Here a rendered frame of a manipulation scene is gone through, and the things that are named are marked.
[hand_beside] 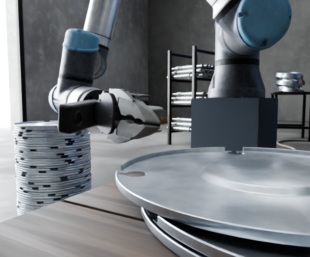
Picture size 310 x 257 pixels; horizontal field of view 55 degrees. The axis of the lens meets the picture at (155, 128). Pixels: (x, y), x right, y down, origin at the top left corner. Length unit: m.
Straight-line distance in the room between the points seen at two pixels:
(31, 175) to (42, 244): 0.96
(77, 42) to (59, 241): 0.51
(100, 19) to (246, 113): 0.43
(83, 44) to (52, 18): 5.15
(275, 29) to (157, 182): 0.48
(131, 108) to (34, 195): 0.79
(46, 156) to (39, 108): 4.27
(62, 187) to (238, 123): 0.70
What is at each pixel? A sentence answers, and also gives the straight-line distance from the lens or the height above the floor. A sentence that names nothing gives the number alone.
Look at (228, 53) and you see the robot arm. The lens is 0.80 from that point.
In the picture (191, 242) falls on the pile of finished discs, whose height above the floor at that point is 0.36.
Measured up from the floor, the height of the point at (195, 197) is 0.37.
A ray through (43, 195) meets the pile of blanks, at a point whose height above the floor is 0.10.
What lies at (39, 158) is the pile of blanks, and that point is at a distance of 1.15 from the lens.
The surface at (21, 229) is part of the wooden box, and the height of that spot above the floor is 0.35.
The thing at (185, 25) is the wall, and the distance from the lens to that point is 8.19.
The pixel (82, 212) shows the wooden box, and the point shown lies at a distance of 0.26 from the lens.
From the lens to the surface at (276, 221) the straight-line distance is 0.20.
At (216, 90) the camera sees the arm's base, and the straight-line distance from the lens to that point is 0.79.
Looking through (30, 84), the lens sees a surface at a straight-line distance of 5.29.
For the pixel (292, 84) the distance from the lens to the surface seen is 3.67.
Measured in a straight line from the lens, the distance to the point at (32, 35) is 5.44.
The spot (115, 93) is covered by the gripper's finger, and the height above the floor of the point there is 0.45.
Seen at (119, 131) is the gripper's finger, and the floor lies 0.39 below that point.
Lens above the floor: 0.44
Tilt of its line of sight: 5 degrees down
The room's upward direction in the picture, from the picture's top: straight up
